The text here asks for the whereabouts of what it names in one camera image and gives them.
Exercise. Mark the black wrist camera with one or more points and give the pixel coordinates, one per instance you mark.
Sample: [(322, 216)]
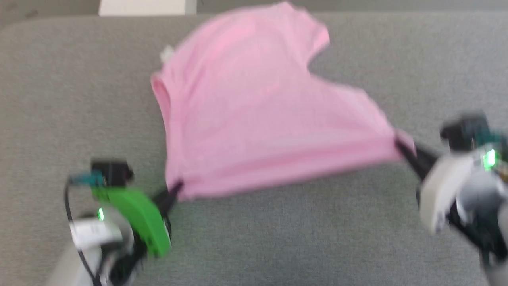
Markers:
[(113, 172), (464, 131)]

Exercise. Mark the pink t-shirt garment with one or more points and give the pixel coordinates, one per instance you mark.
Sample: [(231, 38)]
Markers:
[(258, 111)]

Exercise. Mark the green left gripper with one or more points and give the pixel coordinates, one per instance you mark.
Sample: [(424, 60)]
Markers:
[(139, 218)]

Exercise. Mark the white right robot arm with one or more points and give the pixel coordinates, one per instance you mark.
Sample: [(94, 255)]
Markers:
[(482, 214)]

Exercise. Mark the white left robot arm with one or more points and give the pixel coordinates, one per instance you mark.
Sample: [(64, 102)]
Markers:
[(79, 262)]

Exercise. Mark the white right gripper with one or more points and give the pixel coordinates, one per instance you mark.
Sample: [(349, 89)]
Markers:
[(442, 194)]

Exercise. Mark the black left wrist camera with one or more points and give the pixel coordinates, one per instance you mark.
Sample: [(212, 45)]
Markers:
[(113, 172)]

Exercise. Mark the white square pillar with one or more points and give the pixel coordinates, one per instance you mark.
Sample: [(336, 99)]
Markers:
[(147, 7)]

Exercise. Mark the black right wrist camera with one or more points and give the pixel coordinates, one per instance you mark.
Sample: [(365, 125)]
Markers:
[(464, 131)]

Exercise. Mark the grey fabric sofa cushion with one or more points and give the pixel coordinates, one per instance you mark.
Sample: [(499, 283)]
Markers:
[(278, 238)]

